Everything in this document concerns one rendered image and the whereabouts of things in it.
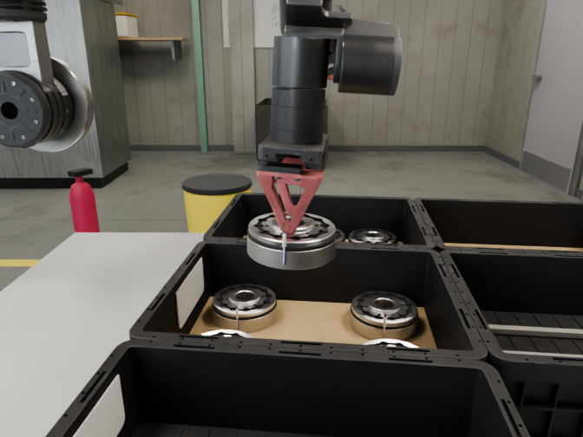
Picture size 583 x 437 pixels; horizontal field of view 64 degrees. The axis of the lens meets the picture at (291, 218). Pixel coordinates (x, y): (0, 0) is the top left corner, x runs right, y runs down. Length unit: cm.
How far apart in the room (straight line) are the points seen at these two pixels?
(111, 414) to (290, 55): 40
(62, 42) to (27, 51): 385
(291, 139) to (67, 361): 65
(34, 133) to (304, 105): 65
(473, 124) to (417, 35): 141
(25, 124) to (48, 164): 411
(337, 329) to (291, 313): 9
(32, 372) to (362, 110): 594
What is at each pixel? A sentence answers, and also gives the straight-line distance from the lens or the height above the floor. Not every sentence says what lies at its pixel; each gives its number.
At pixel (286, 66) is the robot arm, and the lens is 48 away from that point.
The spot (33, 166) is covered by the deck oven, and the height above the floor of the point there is 23.
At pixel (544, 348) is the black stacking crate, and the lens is 79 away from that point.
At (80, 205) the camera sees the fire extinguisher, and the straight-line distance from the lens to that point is 300.
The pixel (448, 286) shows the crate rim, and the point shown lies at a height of 93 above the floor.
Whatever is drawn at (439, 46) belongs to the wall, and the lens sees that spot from 673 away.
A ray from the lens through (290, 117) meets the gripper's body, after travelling 48.
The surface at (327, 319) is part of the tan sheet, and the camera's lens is 77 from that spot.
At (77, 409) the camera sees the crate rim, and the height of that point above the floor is 93.
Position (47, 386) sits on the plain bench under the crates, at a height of 70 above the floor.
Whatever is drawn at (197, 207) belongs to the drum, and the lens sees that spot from 245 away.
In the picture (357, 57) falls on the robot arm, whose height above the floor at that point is 123.
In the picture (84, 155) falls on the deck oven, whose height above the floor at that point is 33.
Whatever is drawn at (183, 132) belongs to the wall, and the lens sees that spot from 672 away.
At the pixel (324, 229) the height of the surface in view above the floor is 104.
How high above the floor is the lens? 123
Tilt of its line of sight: 19 degrees down
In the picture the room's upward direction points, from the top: straight up
